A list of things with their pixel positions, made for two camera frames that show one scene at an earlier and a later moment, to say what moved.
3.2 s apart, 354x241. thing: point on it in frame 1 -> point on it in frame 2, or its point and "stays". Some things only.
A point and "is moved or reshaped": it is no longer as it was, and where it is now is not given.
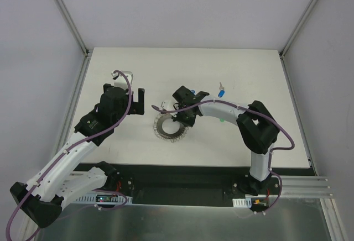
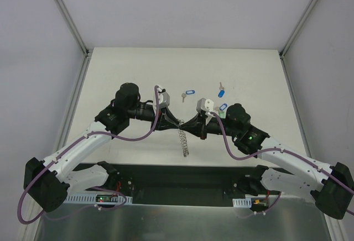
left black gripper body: (137, 104) -> (156, 121)
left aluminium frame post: (67, 14) stays
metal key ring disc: (166, 128) is moved or reshaped
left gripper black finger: (141, 95) -> (175, 124)
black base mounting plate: (189, 183) stays
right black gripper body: (184, 114) -> (202, 128)
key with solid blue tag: (222, 92) stays
